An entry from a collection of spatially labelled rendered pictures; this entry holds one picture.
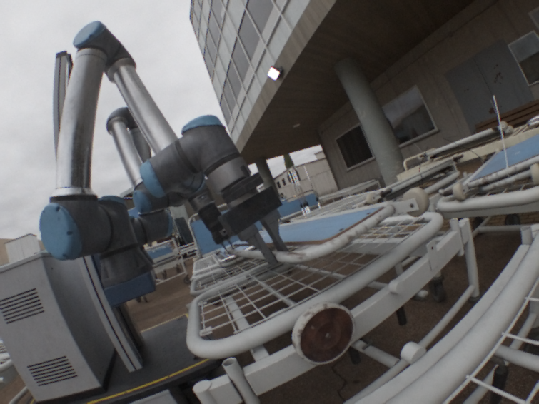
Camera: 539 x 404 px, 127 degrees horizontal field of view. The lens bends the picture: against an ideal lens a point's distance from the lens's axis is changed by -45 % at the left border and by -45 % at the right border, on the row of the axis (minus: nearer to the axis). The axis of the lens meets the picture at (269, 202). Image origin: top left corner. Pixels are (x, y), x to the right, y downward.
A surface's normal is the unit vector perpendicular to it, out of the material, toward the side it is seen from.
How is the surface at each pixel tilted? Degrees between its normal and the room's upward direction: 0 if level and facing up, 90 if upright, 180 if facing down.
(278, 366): 90
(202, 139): 95
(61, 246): 95
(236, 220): 90
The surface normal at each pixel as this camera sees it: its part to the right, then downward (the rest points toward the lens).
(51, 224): -0.02, 0.07
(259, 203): 0.39, -0.17
